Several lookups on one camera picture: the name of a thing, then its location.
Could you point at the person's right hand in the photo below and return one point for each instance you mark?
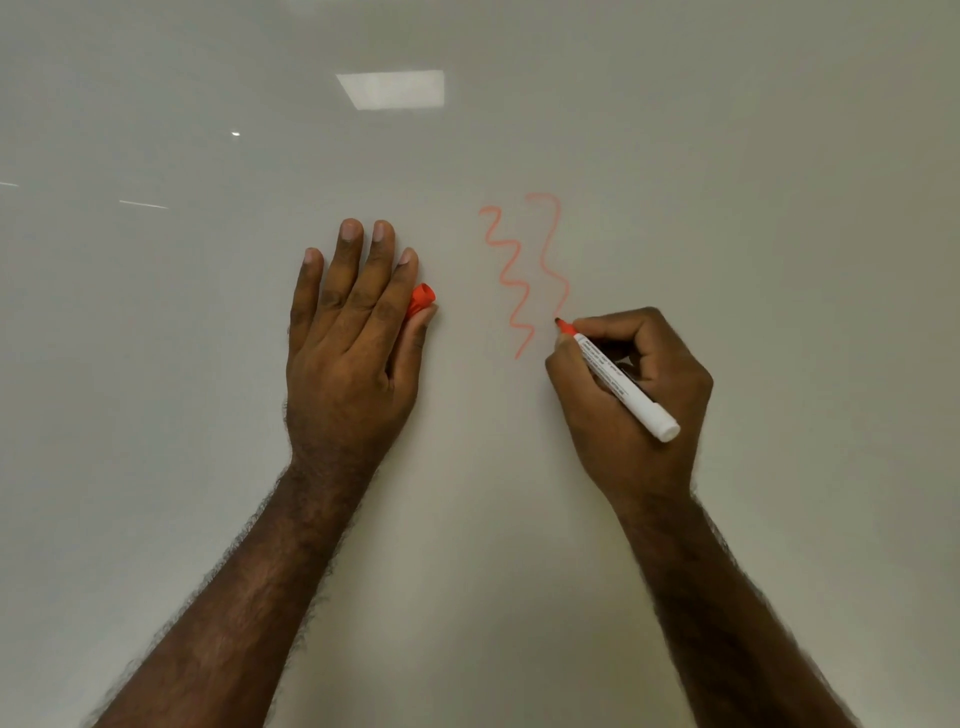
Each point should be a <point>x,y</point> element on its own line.
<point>660,450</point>

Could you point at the red whiteboard marker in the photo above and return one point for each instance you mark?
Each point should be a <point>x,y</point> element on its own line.
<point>630,394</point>

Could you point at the white whiteboard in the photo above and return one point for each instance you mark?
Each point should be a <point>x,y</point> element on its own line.
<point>750,187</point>

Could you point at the red marker cap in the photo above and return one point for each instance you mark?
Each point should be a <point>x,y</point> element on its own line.
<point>422,296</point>

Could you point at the person's right forearm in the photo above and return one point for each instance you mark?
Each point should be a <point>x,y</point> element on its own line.
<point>712,615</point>

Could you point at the person's left forearm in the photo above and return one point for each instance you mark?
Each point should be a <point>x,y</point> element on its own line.
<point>247,600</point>

